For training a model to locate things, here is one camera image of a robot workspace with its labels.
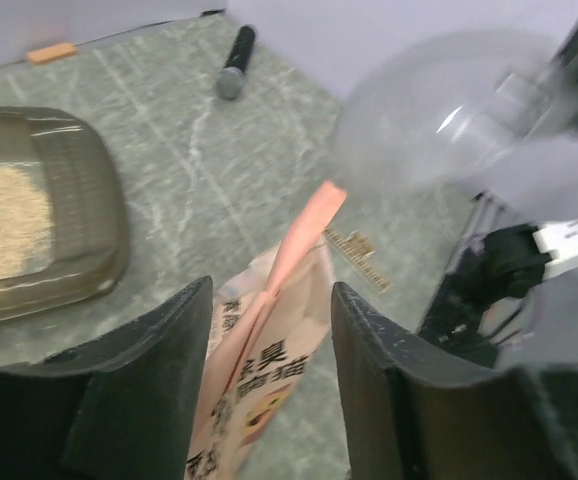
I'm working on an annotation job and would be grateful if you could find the brown plastic litter box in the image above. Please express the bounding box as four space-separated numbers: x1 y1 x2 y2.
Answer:
0 106 130 322

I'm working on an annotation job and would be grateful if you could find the orange tape piece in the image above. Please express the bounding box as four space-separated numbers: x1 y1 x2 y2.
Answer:
25 42 78 65

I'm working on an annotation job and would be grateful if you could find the small wooden comb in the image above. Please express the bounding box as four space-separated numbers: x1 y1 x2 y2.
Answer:
323 226 391 293

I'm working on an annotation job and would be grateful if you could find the black handheld microphone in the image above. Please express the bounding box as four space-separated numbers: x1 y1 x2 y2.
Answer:
215 25 257 101

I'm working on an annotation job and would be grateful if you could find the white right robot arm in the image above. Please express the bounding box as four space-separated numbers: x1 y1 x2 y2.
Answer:
331 21 578 368

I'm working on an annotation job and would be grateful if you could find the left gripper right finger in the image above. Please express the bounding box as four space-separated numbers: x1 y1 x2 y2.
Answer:
331 282 578 479

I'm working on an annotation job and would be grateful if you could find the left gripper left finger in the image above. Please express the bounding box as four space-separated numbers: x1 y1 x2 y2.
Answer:
0 276 213 479

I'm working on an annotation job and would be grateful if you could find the pink cat litter bag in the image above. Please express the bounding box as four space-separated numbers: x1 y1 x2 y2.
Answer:
184 182 346 479

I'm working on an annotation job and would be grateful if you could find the beige cat litter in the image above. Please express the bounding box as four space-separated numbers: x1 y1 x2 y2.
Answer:
0 166 53 280

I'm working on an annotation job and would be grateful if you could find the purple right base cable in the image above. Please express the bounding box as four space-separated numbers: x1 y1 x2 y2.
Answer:
488 289 555 351

